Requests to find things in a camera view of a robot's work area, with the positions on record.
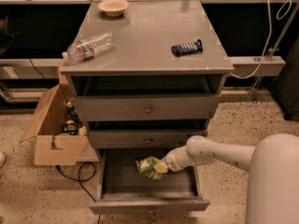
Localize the green jalapeno chip bag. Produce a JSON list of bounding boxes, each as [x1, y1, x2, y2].
[[136, 156, 168, 180]]

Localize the top grey drawer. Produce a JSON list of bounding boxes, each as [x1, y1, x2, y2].
[[74, 95, 220, 121]]

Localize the dark blue snack bar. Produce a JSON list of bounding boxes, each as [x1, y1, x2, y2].
[[171, 39, 203, 57]]

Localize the white hanging cable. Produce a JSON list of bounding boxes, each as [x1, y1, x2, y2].
[[229, 0, 293, 80]]

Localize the open bottom grey drawer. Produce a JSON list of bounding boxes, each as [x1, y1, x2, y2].
[[90, 148, 209, 215]]

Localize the grey wooden drawer cabinet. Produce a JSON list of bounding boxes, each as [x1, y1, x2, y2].
[[60, 0, 235, 216]]

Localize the small items in box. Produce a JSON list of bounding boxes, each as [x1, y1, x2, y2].
[[63, 119, 87, 135]]

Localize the middle grey drawer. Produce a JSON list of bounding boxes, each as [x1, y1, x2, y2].
[[89, 129, 207, 148]]

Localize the black floor cable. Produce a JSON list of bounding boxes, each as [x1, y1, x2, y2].
[[55, 161, 102, 224]]

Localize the dark bottle in box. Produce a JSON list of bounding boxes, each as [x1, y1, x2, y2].
[[66, 102, 80, 123]]

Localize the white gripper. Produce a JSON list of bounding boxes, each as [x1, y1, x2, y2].
[[154, 147, 194, 174]]

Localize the clear plastic water bottle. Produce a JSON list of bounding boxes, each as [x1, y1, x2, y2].
[[62, 31, 114, 62]]

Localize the open cardboard box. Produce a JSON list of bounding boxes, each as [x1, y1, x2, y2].
[[20, 61, 99, 166]]

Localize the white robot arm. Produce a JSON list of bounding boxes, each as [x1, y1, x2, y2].
[[154, 133, 299, 224]]

